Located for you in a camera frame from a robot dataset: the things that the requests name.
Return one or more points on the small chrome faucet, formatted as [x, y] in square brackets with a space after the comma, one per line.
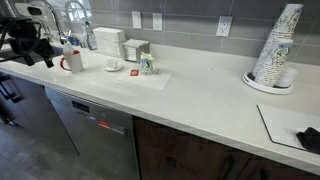
[47, 33]

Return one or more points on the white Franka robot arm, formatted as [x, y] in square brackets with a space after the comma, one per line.
[28, 10]

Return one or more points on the blue sponge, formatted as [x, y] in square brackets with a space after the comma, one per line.
[74, 41]

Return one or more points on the tall patterned paper cup stack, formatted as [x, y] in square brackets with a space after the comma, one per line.
[283, 26]

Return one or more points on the white wall outlet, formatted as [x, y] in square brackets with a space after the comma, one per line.
[157, 21]
[224, 26]

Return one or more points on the small red packet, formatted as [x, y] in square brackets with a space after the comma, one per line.
[134, 72]

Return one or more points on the white mat with black edge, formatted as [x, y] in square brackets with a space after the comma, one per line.
[283, 123]

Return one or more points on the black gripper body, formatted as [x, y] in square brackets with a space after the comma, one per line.
[23, 33]

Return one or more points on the black cloth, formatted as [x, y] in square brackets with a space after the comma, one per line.
[310, 138]

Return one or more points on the stack of white cup lids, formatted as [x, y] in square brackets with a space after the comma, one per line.
[286, 77]

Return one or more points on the white saucer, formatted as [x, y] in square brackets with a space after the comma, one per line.
[113, 68]

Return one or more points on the white paper towel sheet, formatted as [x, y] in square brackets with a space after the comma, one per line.
[156, 81]

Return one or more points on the tall chrome faucet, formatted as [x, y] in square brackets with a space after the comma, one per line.
[58, 23]

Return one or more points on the white round tray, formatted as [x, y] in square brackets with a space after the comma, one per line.
[253, 85]

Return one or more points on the clear plastic bottle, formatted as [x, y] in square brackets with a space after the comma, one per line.
[90, 38]

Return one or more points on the stack of white paper towels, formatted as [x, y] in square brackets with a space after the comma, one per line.
[108, 40]

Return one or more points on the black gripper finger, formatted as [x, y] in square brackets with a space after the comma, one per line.
[50, 61]
[29, 60]

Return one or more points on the small white teacup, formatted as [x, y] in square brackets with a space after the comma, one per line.
[112, 63]

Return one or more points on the dark brown wooden cabinet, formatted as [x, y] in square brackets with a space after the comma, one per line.
[186, 156]

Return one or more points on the white wall switch plate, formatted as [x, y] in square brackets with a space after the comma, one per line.
[136, 20]

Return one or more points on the short patterned paper cup stack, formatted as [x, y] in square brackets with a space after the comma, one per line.
[275, 63]

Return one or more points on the stainless steel dishwasher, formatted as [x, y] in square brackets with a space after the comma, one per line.
[96, 133]

